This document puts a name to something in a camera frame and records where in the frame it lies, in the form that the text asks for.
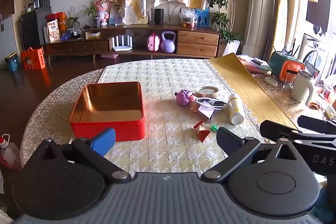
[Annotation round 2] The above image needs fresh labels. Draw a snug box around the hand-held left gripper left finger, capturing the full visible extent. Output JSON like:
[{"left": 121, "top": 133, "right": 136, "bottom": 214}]
[{"left": 33, "top": 127, "right": 132, "bottom": 184}]

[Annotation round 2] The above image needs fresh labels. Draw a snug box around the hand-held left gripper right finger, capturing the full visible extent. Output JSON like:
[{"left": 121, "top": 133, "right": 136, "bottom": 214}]
[{"left": 201, "top": 126, "right": 310, "bottom": 182}]

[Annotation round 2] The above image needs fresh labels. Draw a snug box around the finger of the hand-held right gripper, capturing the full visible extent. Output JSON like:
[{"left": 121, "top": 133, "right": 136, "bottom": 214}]
[
  {"left": 297, "top": 115, "right": 336, "bottom": 135},
  {"left": 259, "top": 120, "right": 336, "bottom": 151}
]

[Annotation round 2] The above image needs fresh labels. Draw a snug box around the red snack wrapper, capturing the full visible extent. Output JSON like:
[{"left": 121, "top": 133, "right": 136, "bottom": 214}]
[{"left": 193, "top": 120, "right": 211, "bottom": 144}]

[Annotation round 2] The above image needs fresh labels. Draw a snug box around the red tin box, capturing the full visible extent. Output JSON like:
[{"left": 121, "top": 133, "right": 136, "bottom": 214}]
[{"left": 70, "top": 81, "right": 146, "bottom": 142}]

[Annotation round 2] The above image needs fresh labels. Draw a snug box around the white bottle yellow label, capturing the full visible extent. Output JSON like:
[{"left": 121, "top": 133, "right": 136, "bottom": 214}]
[{"left": 227, "top": 93, "right": 244, "bottom": 125}]

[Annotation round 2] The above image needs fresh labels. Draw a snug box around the tape roll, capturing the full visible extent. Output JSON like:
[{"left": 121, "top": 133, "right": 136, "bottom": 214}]
[{"left": 196, "top": 86, "right": 220, "bottom": 98}]

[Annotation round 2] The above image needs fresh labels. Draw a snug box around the purple grape toy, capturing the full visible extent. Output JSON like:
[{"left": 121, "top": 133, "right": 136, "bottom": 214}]
[{"left": 175, "top": 90, "right": 196, "bottom": 107}]

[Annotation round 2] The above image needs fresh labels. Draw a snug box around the person's right hand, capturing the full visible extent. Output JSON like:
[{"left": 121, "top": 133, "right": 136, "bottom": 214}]
[{"left": 312, "top": 196, "right": 336, "bottom": 223}]

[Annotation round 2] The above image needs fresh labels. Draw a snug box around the white mug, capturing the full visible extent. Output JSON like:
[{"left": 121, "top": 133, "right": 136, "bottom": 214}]
[{"left": 291, "top": 70, "right": 315, "bottom": 102}]

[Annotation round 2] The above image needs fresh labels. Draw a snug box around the golden table mat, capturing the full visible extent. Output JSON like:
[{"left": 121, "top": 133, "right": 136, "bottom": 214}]
[{"left": 205, "top": 53, "right": 298, "bottom": 130}]

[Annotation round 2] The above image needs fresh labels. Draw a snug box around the beige circle-pattern tablecloth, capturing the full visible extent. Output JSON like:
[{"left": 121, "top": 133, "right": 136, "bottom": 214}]
[{"left": 20, "top": 68, "right": 336, "bottom": 169}]

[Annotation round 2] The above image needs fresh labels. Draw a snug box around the pile of plastic packets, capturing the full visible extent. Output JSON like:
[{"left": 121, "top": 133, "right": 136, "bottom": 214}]
[{"left": 238, "top": 55, "right": 273, "bottom": 75}]

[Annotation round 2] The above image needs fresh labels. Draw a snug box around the white plant pot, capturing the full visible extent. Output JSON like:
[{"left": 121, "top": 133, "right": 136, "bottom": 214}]
[{"left": 219, "top": 40, "right": 242, "bottom": 57}]

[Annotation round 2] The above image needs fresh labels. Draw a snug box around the plastic bottle red cap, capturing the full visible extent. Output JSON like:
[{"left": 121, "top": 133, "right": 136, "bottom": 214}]
[{"left": 0, "top": 133, "right": 23, "bottom": 170}]

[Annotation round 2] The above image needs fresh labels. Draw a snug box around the white router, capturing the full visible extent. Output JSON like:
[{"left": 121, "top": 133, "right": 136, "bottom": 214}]
[{"left": 112, "top": 35, "right": 132, "bottom": 52}]

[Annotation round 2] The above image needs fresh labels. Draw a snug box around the wooden television cabinet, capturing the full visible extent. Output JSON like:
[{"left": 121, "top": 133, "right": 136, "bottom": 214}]
[{"left": 42, "top": 25, "right": 222, "bottom": 64}]

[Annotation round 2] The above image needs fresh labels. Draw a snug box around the light wood drawer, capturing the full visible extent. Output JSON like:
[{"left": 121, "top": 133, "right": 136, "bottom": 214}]
[
  {"left": 178, "top": 30, "right": 219, "bottom": 46},
  {"left": 177, "top": 43, "right": 219, "bottom": 55}
]

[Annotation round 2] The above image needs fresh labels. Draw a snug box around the orange gift box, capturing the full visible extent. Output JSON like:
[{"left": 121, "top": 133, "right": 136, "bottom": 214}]
[{"left": 21, "top": 47, "right": 46, "bottom": 70}]

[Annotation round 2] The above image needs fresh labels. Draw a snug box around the pink toy case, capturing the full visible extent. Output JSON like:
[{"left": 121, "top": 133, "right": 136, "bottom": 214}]
[{"left": 147, "top": 32, "right": 161, "bottom": 52}]

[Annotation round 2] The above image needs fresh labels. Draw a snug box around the purple kettlebell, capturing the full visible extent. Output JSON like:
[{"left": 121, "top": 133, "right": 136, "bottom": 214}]
[{"left": 161, "top": 31, "right": 177, "bottom": 53}]

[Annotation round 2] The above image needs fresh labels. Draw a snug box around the orchid plant in pot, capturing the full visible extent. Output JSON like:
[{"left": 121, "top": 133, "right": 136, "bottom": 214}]
[{"left": 81, "top": 0, "right": 101, "bottom": 28}]

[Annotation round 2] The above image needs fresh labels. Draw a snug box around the white brown snack bag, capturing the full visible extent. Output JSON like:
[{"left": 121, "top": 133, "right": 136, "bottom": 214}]
[{"left": 47, "top": 20, "right": 60, "bottom": 43}]

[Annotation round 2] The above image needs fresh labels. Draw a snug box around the teal bucket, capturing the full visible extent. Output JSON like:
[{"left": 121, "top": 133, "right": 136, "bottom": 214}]
[{"left": 5, "top": 53, "right": 20, "bottom": 72}]

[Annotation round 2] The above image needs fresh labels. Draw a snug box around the beige curtain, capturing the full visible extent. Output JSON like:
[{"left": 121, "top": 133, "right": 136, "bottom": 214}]
[{"left": 262, "top": 0, "right": 310, "bottom": 62}]

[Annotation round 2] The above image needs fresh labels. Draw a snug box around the thin-leaf potted plant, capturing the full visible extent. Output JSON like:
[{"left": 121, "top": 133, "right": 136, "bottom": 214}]
[{"left": 63, "top": 6, "right": 82, "bottom": 30}]

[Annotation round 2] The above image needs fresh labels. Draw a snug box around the white standing air conditioner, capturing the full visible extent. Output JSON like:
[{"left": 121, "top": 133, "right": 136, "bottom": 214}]
[{"left": 241, "top": 0, "right": 277, "bottom": 52}]

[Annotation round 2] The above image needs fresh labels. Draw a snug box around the blue gift bag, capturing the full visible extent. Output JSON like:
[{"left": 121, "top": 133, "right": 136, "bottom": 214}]
[{"left": 195, "top": 7, "right": 210, "bottom": 28}]

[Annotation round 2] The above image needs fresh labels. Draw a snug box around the orange gift bag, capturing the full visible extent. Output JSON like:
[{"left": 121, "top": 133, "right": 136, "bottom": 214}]
[{"left": 58, "top": 12, "right": 67, "bottom": 30}]

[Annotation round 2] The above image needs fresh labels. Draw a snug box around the pastel picture card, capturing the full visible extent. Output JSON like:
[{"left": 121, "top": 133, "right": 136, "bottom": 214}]
[{"left": 109, "top": 5, "right": 122, "bottom": 25}]

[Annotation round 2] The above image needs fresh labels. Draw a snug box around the pink doll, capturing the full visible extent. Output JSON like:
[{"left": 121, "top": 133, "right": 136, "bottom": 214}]
[{"left": 94, "top": 0, "right": 113, "bottom": 26}]

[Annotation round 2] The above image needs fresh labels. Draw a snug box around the clear plastic bag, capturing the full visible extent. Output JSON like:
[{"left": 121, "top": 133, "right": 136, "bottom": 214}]
[{"left": 179, "top": 8, "right": 197, "bottom": 28}]

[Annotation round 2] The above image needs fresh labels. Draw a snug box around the black mini fridge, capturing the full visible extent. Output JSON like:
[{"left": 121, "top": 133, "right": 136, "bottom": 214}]
[{"left": 20, "top": 6, "right": 51, "bottom": 50}]

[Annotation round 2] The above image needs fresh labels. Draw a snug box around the red gift bag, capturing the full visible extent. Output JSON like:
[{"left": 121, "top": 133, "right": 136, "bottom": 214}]
[{"left": 46, "top": 13, "right": 63, "bottom": 23}]

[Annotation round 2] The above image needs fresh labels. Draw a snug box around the black speaker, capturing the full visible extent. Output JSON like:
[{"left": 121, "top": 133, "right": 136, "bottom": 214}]
[{"left": 154, "top": 8, "right": 164, "bottom": 25}]

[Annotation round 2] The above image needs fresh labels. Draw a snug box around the cream rounded panel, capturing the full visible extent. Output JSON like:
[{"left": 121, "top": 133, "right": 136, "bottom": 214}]
[{"left": 154, "top": 2, "right": 189, "bottom": 25}]

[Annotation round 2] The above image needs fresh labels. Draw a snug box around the wall cabinet with shelves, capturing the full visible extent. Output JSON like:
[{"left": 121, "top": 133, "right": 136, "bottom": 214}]
[{"left": 0, "top": 0, "right": 19, "bottom": 62}]

